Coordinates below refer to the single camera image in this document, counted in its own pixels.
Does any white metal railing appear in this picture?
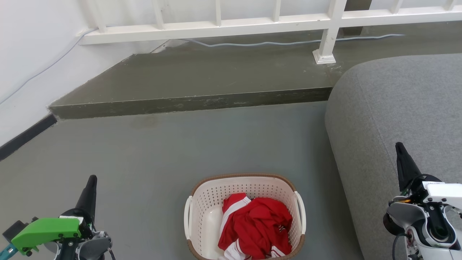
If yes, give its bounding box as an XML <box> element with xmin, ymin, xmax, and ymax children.
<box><xmin>78</xmin><ymin>0</ymin><xmax>462</xmax><ymax>65</ymax></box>

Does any red and white garment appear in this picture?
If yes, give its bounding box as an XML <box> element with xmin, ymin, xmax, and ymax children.
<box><xmin>218</xmin><ymin>193</ymin><xmax>293</xmax><ymax>260</ymax></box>

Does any light blue floor cable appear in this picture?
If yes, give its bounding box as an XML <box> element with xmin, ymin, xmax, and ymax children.
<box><xmin>180</xmin><ymin>34</ymin><xmax>405</xmax><ymax>48</ymax></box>

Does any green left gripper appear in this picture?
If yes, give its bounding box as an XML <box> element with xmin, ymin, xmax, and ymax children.
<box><xmin>0</xmin><ymin>175</ymin><xmax>98</xmax><ymax>260</ymax></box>

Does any thin grey wall cable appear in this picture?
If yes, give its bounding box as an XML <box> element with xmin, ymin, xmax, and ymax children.
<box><xmin>0</xmin><ymin>28</ymin><xmax>96</xmax><ymax>105</ymax></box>

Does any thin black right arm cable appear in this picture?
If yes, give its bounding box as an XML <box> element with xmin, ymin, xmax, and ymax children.
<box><xmin>392</xmin><ymin>233</ymin><xmax>409</xmax><ymax>260</ymax></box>

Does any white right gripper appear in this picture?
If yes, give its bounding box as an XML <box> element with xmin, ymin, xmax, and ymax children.
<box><xmin>392</xmin><ymin>142</ymin><xmax>462</xmax><ymax>211</ymax></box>

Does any raised grey concrete step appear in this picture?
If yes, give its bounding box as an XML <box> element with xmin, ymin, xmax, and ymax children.
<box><xmin>48</xmin><ymin>21</ymin><xmax>462</xmax><ymax>120</ymax></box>

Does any grey fabric sofa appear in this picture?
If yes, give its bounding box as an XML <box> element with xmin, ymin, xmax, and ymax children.
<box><xmin>324</xmin><ymin>53</ymin><xmax>462</xmax><ymax>260</ymax></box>

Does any white perforated plastic laundry basket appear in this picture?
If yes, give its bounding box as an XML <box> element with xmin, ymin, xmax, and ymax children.
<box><xmin>184</xmin><ymin>173</ymin><xmax>306</xmax><ymax>260</ymax></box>

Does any black baseboard strip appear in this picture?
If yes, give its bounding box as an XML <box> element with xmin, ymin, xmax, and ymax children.
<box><xmin>0</xmin><ymin>114</ymin><xmax>58</xmax><ymax>161</ymax></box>

